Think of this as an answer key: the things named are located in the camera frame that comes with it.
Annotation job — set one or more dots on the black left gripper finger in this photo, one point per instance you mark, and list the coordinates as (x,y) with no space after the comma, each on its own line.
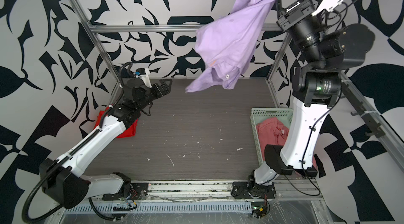
(156,94)
(164,86)

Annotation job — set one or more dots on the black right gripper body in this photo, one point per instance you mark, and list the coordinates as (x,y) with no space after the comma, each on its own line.
(309,13)

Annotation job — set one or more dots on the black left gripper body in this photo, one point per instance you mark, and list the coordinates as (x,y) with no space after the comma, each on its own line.
(147,92)

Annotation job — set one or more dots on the purple t shirt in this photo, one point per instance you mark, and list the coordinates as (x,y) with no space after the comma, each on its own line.
(227,45)

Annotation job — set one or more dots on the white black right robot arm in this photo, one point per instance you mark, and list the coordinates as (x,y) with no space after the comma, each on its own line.
(316,87)

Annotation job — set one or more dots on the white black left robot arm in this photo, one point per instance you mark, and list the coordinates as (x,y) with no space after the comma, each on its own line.
(66,183)

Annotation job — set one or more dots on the red folded t shirt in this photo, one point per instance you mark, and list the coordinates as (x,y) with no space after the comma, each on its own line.
(130,132)

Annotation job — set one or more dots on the mint green plastic basket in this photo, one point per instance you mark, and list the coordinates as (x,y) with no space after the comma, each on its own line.
(268,116)

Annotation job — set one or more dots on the pink t shirt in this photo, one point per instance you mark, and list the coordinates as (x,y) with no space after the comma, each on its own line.
(297,144)

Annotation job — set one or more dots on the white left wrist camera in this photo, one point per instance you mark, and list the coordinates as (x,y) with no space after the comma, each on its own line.
(143,74)

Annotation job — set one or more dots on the aluminium frame post left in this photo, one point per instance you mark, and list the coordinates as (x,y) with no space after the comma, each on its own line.
(79,10)

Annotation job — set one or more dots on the aluminium frame back crossbar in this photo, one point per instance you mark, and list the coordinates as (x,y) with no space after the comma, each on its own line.
(144,28)

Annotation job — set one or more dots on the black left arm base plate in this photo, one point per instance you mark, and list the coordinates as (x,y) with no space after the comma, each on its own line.
(132,191)

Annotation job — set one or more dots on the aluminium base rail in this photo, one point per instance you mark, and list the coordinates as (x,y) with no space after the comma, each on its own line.
(183,190)

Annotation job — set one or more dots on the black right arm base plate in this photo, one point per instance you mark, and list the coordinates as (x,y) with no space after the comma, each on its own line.
(243,190)

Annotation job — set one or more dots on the white slotted cable duct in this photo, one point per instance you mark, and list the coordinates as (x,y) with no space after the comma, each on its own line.
(175,207)

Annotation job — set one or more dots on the black hook rail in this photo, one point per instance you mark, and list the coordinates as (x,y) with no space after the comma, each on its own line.
(363,108)

